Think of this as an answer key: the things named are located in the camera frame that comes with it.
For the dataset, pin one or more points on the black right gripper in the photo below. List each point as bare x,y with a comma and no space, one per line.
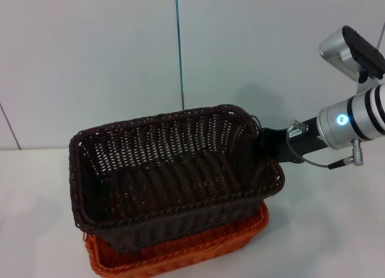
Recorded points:
296,142

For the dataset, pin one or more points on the dark brown woven plastic basket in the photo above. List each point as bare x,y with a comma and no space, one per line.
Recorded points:
168,184

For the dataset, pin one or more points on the orange woven plastic basket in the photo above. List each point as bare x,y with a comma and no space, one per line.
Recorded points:
180,255

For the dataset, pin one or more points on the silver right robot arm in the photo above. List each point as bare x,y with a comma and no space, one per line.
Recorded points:
358,118

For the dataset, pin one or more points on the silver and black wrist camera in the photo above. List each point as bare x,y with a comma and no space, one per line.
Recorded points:
349,53

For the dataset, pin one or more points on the blue wall seam strip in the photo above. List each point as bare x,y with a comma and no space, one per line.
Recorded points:
179,43

